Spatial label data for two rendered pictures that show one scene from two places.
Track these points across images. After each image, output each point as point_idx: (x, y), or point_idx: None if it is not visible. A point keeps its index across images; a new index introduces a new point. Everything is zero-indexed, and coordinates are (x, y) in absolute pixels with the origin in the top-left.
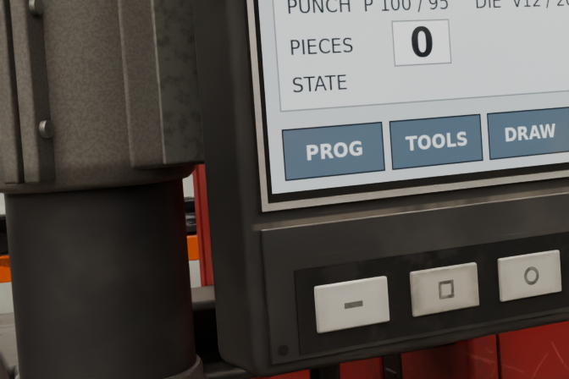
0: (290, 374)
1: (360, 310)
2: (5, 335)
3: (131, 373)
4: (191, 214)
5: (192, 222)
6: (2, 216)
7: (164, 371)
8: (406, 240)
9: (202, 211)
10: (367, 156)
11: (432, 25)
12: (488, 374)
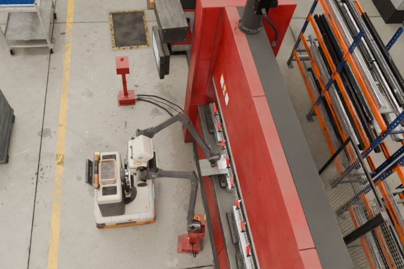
0: None
1: (153, 51)
2: (182, 45)
3: None
4: (347, 84)
5: (346, 85)
6: (341, 53)
7: None
8: (153, 51)
9: None
10: (153, 47)
11: (154, 46)
12: (187, 77)
